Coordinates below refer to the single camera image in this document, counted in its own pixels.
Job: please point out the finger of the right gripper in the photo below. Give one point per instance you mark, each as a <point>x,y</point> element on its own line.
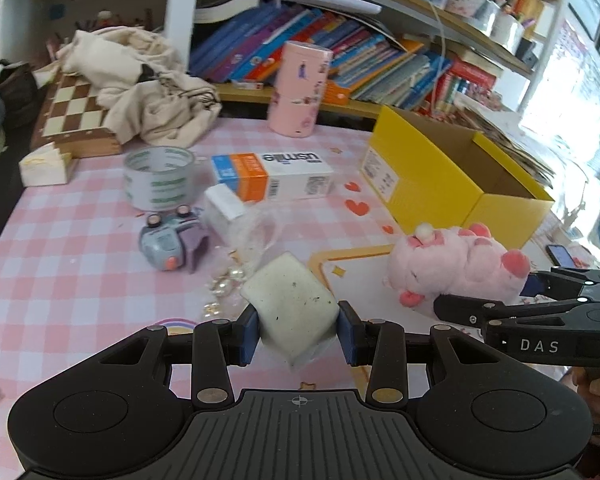
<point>469,311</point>
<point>563,283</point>

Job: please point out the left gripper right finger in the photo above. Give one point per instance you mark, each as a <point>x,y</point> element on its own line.
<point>377,348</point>

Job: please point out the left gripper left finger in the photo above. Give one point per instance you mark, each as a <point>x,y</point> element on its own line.
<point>217,345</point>

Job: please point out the pink plush pig toy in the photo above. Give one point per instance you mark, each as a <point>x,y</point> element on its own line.
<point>468,262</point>

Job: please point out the white sponge block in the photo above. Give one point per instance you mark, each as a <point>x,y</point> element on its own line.
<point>297,313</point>

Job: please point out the grey purple toy car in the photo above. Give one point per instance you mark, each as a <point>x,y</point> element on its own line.
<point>173,240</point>

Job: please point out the small white box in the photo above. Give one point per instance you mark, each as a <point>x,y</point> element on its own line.
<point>222,209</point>

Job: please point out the clear packing tape roll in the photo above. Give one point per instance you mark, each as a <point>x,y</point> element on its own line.
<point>159,178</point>

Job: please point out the smartphone on table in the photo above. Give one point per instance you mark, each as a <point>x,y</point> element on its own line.
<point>560,256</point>

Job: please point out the yellow cardboard box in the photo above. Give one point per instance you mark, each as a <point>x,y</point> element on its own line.
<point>446,175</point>

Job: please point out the stack of papers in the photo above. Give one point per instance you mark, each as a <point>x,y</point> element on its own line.
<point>539,171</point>

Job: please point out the white orange usmile box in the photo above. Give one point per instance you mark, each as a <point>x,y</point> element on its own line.
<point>274,175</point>

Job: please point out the white tissue pack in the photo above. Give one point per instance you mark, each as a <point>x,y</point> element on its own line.
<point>46,166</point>

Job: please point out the beige cloth bag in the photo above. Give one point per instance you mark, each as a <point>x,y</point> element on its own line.
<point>142,84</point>

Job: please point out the row of leaning books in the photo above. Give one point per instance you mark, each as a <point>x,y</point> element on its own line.
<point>369,66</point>

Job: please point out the wooden chess board box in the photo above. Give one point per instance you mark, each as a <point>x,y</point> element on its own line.
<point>71,119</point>

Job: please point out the pink cylindrical canister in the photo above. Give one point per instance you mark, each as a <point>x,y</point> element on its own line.
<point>299,88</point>

